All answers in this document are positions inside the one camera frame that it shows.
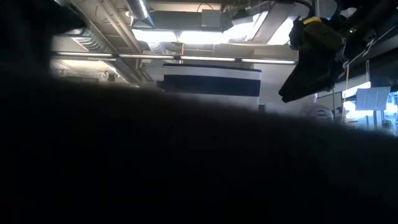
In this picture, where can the grey ceiling box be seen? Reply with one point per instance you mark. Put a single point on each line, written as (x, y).
(211, 18)

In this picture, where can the navy white striped fabric bin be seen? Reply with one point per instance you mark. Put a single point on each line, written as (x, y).
(211, 85)

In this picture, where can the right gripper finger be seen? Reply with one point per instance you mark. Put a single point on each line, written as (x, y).
(308, 81)

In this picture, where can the white paper sheet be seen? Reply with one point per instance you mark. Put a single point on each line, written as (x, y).
(373, 98)

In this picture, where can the spiral round ventilation duct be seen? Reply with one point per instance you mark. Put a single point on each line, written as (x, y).
(93, 42)

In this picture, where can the rectangular ceiling duct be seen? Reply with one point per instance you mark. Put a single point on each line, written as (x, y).
(273, 21)

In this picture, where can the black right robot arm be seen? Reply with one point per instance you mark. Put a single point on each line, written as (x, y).
(367, 15)

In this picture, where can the clear spray bottle blue trigger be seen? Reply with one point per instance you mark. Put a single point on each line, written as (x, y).
(320, 113)

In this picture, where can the silver round duct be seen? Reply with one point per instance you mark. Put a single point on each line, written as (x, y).
(140, 11)

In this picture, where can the black garment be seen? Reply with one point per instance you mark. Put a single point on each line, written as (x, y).
(155, 155)

